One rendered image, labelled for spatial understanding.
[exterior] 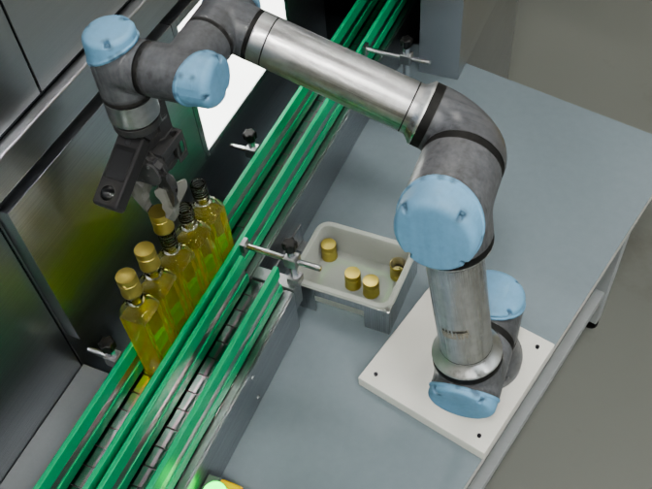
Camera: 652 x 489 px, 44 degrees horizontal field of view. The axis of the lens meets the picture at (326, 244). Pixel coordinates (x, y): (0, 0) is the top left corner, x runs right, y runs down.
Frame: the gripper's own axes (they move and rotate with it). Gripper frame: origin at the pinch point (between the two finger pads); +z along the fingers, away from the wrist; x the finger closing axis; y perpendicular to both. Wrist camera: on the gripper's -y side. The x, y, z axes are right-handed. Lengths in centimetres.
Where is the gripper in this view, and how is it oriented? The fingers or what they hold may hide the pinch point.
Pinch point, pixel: (159, 214)
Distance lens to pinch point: 135.1
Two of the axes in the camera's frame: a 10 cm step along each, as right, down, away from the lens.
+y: 4.1, -7.3, 5.5
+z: 0.7, 6.3, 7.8
